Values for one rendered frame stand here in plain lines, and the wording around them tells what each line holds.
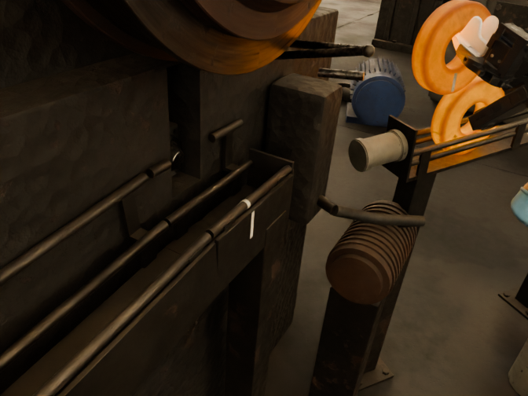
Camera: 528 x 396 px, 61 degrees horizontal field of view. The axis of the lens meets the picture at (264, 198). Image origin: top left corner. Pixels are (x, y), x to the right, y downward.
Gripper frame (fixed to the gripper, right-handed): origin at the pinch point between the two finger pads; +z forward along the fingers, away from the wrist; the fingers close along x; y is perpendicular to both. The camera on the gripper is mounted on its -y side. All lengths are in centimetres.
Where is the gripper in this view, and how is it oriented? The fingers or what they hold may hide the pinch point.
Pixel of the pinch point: (456, 37)
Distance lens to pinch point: 87.9
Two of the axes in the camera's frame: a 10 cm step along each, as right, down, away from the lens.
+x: -9.0, 1.9, -3.9
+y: 1.7, -6.8, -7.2
